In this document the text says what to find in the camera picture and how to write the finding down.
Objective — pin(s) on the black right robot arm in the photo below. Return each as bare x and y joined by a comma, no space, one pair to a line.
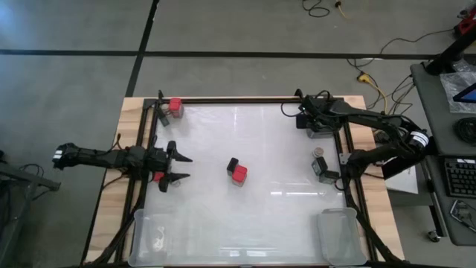
372,121

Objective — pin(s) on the black stand pole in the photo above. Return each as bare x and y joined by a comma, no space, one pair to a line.
453,48

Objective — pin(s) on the black-lid green spice tin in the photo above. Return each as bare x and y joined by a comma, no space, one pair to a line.
329,176
319,165
163,118
232,165

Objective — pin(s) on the red-lid smoked paprika tin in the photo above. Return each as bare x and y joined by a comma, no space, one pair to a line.
176,106
240,174
158,176

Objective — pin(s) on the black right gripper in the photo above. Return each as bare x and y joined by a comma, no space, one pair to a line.
323,113

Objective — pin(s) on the clear plastic bin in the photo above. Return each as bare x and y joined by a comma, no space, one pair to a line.
145,242

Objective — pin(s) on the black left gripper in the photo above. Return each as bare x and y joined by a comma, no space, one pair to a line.
158,160

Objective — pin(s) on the white paper sheet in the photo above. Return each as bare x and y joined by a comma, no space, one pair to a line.
403,182

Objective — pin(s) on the translucent plastic bin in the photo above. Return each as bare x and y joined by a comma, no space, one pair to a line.
340,238

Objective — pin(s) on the red tool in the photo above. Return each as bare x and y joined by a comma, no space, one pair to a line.
468,24

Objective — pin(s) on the black keyboard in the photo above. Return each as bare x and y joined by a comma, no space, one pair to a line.
461,178

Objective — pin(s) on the desk caster wheel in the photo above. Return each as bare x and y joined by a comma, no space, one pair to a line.
433,235

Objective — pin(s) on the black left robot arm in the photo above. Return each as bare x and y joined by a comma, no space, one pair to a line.
93,158

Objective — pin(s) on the clear safety glasses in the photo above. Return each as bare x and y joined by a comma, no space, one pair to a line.
461,212

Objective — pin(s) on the grey desk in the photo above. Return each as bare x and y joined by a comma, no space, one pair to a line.
427,97

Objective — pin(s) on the grey metal stand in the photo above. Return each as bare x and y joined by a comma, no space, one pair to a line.
29,178

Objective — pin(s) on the blue-screen tablet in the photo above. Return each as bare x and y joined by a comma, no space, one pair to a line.
469,95

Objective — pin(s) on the clear plastic bag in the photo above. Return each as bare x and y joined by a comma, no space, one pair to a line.
450,85

